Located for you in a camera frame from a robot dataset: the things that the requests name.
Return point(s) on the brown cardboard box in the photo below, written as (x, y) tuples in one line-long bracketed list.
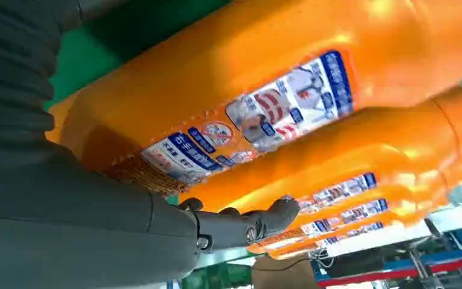
[(283, 275)]

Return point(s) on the ribbed grey right robot arm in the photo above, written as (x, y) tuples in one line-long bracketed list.
[(12, 68)]

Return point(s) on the red metal bar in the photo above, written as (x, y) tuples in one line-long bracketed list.
[(414, 271)]

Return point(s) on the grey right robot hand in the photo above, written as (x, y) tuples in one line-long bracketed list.
[(75, 223)]

